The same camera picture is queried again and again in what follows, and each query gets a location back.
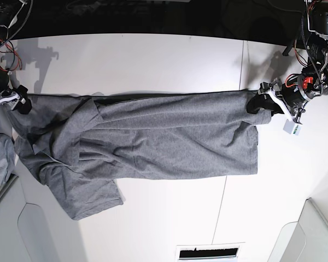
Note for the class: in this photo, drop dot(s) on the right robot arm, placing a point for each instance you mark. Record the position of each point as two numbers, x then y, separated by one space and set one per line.
13 16

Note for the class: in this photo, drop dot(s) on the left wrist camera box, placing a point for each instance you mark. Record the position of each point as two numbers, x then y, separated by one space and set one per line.
292 127

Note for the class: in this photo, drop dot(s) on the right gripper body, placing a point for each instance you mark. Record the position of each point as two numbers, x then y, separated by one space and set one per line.
8 95

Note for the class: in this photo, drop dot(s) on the grey t-shirt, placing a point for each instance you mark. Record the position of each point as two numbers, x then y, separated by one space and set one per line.
79 146

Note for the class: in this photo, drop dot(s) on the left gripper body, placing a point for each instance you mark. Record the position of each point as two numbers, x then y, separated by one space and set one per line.
288 99

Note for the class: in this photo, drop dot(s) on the table cable grommet slot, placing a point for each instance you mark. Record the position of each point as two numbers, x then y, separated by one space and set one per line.
215 252

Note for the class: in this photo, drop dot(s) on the white left bin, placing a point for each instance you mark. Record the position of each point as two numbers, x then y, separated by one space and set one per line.
24 231

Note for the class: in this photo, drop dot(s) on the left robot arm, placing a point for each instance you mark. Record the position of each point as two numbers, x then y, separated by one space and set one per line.
312 81

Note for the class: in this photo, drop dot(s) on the white right bin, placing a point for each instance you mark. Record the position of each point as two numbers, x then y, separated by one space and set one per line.
304 240

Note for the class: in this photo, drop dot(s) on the white bin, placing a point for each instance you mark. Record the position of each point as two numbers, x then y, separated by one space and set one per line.
24 231
304 240

